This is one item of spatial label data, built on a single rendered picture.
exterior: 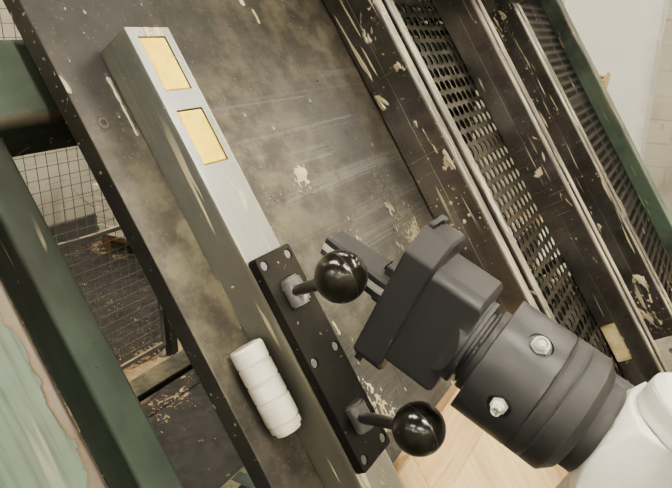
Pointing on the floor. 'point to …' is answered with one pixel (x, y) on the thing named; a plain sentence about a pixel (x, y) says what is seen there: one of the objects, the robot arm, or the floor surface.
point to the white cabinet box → (623, 43)
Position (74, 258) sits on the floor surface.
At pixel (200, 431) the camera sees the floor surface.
